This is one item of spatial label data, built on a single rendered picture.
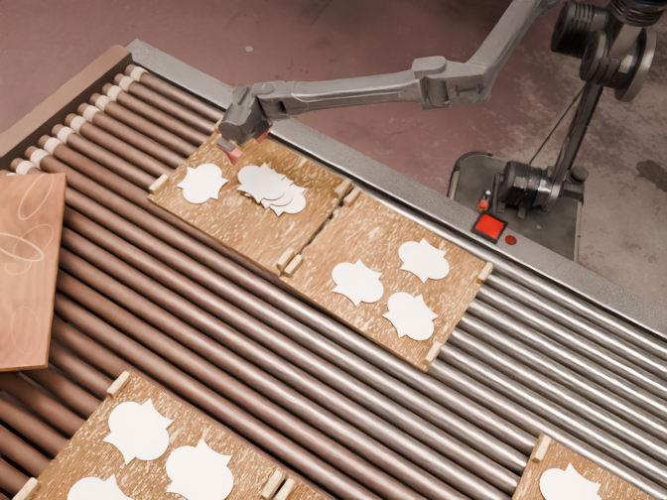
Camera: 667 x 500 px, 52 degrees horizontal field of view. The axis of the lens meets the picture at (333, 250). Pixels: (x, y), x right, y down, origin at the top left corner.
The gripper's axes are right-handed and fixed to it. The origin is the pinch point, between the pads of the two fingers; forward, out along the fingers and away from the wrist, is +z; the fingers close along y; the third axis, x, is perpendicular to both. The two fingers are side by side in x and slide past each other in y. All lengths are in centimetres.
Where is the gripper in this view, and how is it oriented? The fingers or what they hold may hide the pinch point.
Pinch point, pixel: (245, 151)
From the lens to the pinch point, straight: 177.2
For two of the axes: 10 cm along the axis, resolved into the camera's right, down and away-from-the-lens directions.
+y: 5.8, -6.5, 4.9
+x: -8.1, -5.3, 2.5
